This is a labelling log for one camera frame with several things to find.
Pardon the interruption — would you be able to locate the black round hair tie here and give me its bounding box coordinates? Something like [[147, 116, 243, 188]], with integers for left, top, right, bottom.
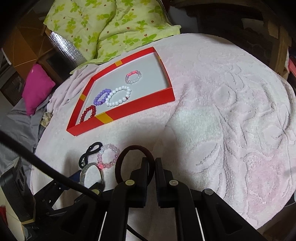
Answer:
[[114, 145, 155, 185]]

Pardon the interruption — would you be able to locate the red bead bracelet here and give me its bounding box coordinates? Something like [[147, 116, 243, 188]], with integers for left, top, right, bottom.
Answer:
[[79, 105, 97, 124]]

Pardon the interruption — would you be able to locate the white pearl bead bracelet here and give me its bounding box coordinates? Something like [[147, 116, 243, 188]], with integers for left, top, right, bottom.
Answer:
[[105, 85, 132, 108]]

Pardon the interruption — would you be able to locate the purple bead bracelet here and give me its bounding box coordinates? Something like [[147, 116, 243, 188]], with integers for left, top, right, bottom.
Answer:
[[93, 88, 112, 106]]

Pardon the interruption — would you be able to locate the pink clear bead bracelet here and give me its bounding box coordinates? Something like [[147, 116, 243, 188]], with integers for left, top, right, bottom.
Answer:
[[124, 69, 142, 85]]

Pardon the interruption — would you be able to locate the grey bed sheet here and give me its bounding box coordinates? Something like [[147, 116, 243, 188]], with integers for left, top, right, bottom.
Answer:
[[1, 94, 52, 179]]

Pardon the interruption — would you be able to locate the small floral fabric pouch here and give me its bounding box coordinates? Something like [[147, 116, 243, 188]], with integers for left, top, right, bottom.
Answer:
[[40, 111, 53, 128]]

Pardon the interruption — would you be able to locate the pink textured bed blanket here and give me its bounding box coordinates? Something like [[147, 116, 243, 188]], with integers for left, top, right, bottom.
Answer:
[[36, 34, 295, 228]]

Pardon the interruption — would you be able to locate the red shallow cardboard box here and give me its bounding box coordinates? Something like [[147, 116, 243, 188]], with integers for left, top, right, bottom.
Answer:
[[66, 47, 175, 136]]

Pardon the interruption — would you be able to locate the magenta pillow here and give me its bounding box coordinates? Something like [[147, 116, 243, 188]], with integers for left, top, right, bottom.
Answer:
[[22, 64, 56, 115]]

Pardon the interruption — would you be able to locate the silver foil insulation mat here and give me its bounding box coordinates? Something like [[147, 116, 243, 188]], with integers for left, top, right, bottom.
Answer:
[[46, 29, 86, 69]]

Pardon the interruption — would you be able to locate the brown wooden cabinet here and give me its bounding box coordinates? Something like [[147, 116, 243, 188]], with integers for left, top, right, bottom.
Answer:
[[3, 11, 62, 84]]

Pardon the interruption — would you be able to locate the green floral quilt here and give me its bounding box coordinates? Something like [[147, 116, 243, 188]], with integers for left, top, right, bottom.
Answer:
[[44, 0, 181, 68]]

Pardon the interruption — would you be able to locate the wooden shelf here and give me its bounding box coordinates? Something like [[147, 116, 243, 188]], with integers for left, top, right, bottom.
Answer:
[[242, 17, 292, 79]]

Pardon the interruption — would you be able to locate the pale pink crystal bracelet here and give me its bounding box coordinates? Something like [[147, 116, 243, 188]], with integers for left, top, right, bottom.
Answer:
[[96, 143, 121, 170]]

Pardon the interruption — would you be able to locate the silver bangle bracelet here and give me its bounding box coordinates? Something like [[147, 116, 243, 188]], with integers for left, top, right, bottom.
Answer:
[[80, 163, 105, 188]]

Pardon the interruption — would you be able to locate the black twisted hair tie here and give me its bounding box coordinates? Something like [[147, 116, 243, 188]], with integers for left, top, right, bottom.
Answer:
[[78, 141, 103, 169]]

